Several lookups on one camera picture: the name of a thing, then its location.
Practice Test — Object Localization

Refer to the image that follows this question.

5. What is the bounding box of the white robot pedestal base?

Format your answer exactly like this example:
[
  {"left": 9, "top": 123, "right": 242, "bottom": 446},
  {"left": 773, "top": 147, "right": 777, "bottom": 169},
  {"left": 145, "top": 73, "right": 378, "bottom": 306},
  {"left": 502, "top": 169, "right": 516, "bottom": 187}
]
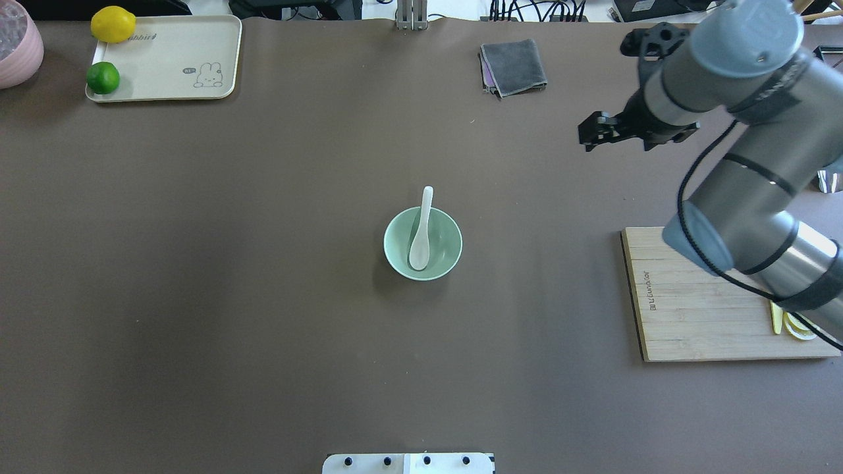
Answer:
[{"left": 321, "top": 451, "right": 497, "bottom": 473}]

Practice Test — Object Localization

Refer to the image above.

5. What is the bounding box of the cream tray with bunny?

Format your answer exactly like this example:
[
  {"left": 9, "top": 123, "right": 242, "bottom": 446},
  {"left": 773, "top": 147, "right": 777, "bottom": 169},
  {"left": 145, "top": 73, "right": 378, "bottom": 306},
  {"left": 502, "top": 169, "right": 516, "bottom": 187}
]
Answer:
[{"left": 85, "top": 14, "right": 243, "bottom": 103}]

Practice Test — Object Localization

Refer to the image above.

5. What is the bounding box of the lemon slice near knife blade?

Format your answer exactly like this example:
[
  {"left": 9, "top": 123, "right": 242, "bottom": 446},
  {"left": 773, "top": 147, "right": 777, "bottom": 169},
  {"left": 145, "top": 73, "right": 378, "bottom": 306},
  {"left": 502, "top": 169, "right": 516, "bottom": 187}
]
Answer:
[{"left": 782, "top": 312, "right": 817, "bottom": 341}]

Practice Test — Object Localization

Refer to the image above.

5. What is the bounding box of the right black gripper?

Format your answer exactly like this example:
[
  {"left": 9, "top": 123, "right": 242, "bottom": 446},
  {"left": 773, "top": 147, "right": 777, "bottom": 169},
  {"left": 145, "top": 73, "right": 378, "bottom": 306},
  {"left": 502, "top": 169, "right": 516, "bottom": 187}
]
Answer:
[{"left": 578, "top": 23, "right": 699, "bottom": 152}]

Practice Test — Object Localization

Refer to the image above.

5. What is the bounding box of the aluminium frame post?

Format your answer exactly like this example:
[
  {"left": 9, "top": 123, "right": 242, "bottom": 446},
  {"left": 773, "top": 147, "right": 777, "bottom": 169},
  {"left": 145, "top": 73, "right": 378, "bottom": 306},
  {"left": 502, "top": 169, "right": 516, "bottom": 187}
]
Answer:
[{"left": 395, "top": 0, "right": 429, "bottom": 31}]

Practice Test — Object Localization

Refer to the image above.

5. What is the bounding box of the white ceramic spoon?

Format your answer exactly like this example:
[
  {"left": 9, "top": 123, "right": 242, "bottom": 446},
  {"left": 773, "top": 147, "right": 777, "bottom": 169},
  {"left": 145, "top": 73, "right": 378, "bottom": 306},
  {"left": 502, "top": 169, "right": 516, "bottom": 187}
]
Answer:
[{"left": 408, "top": 186, "right": 434, "bottom": 271}]

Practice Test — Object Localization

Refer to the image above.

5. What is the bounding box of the pink bowl with ice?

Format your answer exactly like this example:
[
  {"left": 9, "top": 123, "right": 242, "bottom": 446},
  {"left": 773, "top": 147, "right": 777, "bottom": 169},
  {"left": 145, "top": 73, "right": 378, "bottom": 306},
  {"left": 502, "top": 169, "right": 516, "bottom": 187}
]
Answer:
[{"left": 1, "top": 1, "right": 44, "bottom": 90}]

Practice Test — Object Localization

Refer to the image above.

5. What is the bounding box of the green lime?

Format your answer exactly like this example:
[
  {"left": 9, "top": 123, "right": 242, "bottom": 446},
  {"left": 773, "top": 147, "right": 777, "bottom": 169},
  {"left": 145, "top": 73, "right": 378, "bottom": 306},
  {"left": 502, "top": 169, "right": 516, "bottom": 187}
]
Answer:
[{"left": 86, "top": 62, "right": 121, "bottom": 94}]

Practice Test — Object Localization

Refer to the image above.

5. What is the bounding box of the light green bowl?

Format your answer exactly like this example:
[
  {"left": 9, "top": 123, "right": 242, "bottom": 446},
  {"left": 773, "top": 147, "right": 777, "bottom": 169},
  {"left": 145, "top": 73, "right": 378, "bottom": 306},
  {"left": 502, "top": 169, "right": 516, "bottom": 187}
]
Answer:
[{"left": 383, "top": 206, "right": 463, "bottom": 281}]

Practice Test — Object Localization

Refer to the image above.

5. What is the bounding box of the yellow lemon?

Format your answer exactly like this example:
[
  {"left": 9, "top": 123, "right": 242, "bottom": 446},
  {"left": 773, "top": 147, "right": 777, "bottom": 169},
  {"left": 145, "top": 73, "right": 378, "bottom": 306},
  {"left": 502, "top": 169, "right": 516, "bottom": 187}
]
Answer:
[{"left": 90, "top": 5, "right": 138, "bottom": 44}]

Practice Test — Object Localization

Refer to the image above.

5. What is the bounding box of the bamboo cutting board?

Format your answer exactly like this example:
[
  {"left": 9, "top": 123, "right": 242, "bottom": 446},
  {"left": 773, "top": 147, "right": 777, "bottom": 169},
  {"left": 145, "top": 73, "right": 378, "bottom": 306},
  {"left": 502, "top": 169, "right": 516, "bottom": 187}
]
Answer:
[{"left": 620, "top": 227, "right": 840, "bottom": 362}]

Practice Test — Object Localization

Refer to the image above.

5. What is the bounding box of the wooden mug tree stand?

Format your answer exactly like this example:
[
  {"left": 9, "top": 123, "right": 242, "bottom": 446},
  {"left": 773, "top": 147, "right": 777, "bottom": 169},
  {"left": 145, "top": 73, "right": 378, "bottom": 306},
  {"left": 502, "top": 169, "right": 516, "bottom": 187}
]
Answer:
[{"left": 792, "top": 1, "right": 842, "bottom": 23}]

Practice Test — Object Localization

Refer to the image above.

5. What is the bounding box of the grey folded cloth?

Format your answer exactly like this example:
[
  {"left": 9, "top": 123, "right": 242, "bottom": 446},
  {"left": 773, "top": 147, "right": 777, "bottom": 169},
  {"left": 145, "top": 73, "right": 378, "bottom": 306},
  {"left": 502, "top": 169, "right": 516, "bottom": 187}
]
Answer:
[{"left": 478, "top": 39, "right": 548, "bottom": 98}]

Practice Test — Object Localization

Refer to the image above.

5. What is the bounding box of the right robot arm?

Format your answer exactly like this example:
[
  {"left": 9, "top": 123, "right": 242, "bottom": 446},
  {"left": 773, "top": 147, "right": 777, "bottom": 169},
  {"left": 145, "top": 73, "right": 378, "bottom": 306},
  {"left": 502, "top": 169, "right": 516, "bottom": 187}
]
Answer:
[{"left": 578, "top": 1, "right": 842, "bottom": 348}]

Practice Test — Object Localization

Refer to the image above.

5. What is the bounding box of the steel scoop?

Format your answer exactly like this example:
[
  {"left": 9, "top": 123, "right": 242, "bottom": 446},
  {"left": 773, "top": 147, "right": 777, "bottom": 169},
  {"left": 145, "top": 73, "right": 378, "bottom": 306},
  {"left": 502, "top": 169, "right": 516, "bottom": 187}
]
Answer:
[{"left": 816, "top": 170, "right": 842, "bottom": 193}]

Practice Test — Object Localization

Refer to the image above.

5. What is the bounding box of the yellow plastic knife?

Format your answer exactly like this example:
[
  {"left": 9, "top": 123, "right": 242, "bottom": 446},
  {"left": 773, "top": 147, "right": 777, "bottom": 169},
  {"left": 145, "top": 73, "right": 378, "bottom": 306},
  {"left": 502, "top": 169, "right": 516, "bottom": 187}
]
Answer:
[{"left": 770, "top": 301, "right": 784, "bottom": 335}]

